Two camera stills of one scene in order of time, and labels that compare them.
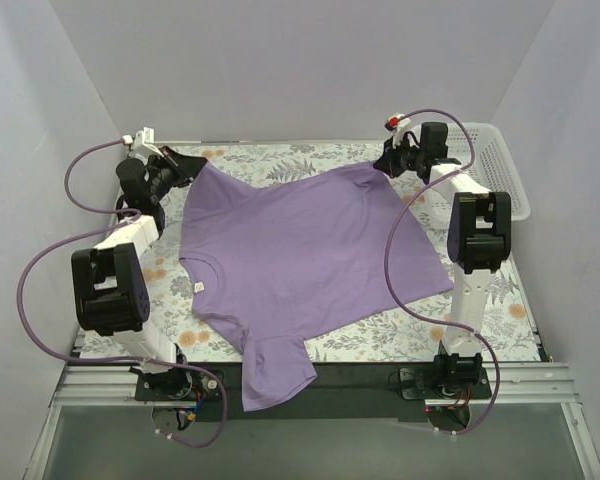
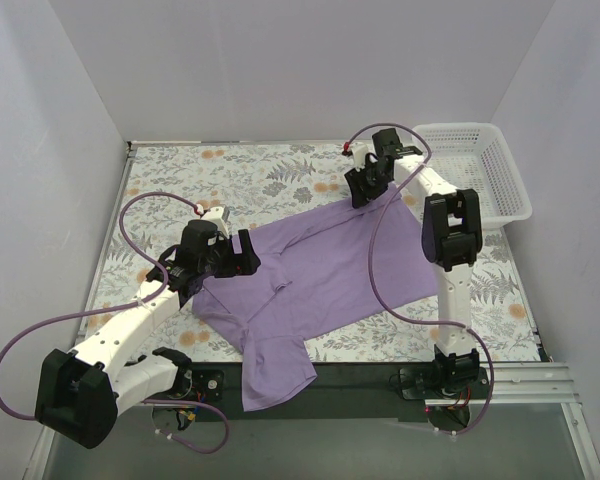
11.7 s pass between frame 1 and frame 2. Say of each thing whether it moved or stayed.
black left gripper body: moved
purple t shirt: moved
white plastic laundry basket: stayed
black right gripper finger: moved
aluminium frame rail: stayed
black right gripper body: moved
